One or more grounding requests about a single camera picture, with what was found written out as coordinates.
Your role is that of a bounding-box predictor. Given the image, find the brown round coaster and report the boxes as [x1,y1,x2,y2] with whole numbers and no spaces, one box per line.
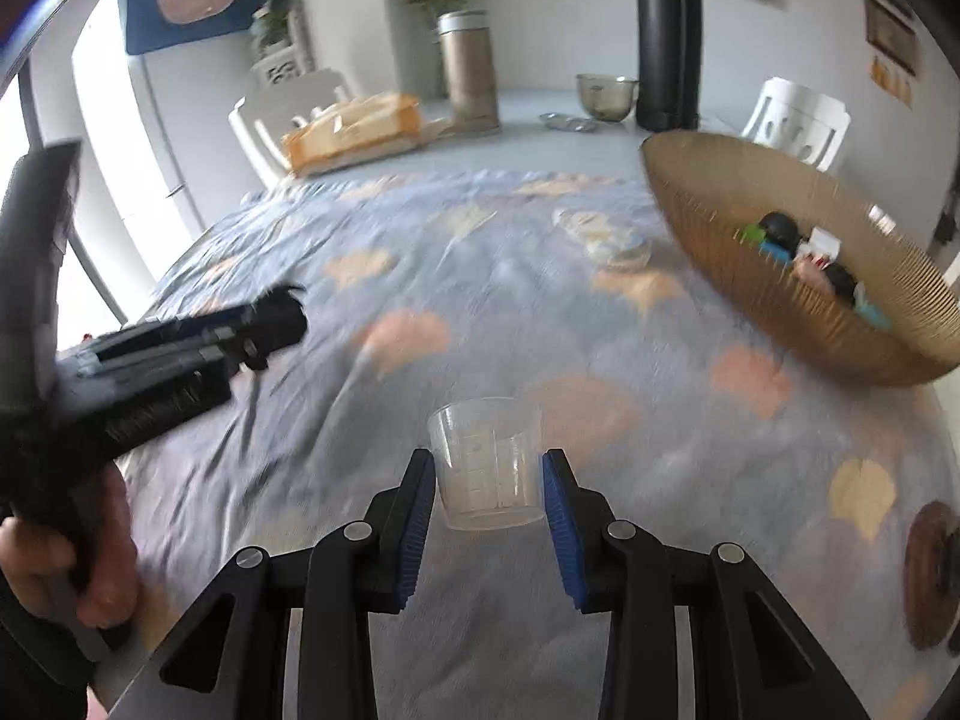
[904,501,960,650]

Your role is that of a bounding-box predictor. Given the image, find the gold thermos flask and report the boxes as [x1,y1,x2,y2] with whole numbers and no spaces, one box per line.
[437,10,502,132]

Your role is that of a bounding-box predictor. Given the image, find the yellow hanging ornaments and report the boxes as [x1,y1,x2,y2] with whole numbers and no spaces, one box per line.
[870,56,914,107]

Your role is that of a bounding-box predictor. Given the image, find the black-haired boy figurine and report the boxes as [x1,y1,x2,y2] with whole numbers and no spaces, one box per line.
[756,211,802,265]

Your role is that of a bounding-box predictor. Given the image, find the white refrigerator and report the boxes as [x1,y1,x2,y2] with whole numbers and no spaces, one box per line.
[71,0,301,241]

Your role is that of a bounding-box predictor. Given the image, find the blue lighter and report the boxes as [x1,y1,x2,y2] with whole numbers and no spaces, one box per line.
[853,291,895,329]

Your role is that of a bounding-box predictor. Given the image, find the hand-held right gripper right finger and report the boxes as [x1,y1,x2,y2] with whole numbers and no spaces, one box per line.
[541,448,878,720]

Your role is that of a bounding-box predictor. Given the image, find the blue fabric fridge cover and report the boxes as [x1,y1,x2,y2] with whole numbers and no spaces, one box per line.
[116,0,260,55]

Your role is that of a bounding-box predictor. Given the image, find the orange tissue pack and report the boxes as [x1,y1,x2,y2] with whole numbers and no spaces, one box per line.
[281,92,425,175]

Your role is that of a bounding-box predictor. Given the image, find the black dinosaur toy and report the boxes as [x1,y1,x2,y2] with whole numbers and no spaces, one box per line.
[244,283,310,372]

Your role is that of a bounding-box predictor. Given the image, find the white cutout chair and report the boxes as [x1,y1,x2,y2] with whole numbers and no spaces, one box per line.
[741,77,852,173]
[229,69,357,188]

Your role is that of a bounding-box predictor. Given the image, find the person's left hand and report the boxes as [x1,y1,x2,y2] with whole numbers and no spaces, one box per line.
[0,461,141,631]

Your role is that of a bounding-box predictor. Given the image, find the clear plastic wrapper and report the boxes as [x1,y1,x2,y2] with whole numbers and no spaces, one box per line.
[553,208,652,271]

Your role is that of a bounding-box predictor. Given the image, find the white carved shelf with plant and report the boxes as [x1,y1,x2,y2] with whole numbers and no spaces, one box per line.
[251,0,316,85]

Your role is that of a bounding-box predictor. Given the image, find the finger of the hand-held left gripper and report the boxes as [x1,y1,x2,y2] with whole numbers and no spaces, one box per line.
[97,356,235,458]
[79,304,260,380]

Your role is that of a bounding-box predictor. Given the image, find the clear plastic cup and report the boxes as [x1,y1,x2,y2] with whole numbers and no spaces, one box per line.
[426,397,547,532]

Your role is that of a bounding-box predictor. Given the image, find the large black thermos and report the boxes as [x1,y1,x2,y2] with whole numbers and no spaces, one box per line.
[632,0,704,132]

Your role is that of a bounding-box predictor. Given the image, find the blue floral tablecloth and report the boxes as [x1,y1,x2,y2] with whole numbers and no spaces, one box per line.
[120,171,960,720]

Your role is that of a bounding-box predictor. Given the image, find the gold ribbed bowl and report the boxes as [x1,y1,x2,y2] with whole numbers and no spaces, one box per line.
[639,130,960,389]

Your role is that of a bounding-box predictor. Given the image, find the small metal lid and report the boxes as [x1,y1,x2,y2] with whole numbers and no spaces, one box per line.
[538,112,601,134]

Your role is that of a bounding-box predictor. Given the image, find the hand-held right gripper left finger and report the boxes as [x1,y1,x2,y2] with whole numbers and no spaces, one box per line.
[112,448,437,720]

